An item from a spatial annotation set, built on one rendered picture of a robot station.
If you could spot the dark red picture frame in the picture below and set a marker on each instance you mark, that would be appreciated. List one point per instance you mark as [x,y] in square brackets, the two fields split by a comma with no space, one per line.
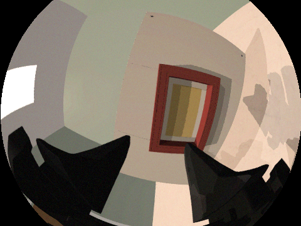
[184,109]

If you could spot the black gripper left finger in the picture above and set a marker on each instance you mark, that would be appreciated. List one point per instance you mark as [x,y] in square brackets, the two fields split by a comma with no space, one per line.
[92,173]

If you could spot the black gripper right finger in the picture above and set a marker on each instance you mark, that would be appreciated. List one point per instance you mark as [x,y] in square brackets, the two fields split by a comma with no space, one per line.
[212,184]

